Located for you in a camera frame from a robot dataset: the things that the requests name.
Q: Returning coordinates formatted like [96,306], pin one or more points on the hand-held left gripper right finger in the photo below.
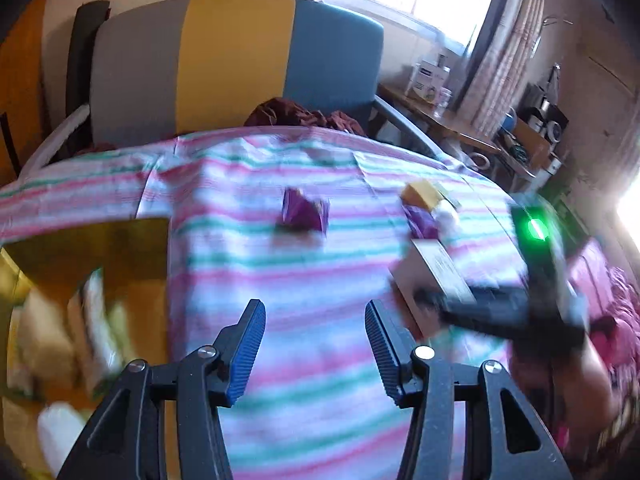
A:
[385,355]

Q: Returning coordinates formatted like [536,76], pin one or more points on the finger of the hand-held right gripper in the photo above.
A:
[490,322]
[500,300]

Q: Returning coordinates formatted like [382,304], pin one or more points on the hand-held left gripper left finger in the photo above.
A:
[247,355]

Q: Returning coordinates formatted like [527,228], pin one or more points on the cream printed box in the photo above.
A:
[435,260]

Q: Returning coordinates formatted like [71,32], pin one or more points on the white gauze roll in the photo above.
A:
[447,216]

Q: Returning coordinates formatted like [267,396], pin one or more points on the purple snack packet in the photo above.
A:
[300,212]
[422,222]

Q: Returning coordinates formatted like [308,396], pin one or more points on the yellow sponge cake piece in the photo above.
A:
[425,192]

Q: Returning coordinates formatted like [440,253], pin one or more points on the gold tin tray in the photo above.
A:
[135,240]

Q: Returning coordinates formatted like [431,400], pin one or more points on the white towel roll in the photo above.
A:
[65,435]

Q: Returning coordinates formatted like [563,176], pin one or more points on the person's right hand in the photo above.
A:
[580,390]

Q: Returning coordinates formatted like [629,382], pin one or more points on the magenta floral cloth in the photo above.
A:
[620,300]

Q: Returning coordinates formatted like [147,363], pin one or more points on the striped tablecloth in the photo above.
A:
[300,285]

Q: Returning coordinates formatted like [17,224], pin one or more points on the brown cardboard box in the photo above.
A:
[530,145]

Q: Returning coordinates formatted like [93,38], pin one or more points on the blue cup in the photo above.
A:
[510,124]

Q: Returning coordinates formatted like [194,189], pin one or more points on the black appliance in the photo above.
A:
[545,115]

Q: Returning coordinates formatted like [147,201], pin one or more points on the wooden side desk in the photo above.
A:
[450,125]

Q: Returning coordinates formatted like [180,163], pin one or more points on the pink checked curtain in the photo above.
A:
[505,50]

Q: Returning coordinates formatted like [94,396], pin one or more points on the small white carton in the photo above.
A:
[427,80]

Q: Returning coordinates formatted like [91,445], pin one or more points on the dark red cloth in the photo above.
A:
[300,115]

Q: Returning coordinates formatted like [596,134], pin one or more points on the grey yellow blue chair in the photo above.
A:
[140,70]

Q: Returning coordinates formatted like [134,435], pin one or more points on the black rolled mat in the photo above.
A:
[85,50]

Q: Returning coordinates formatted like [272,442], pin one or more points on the wooden wardrobe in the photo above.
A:
[20,85]

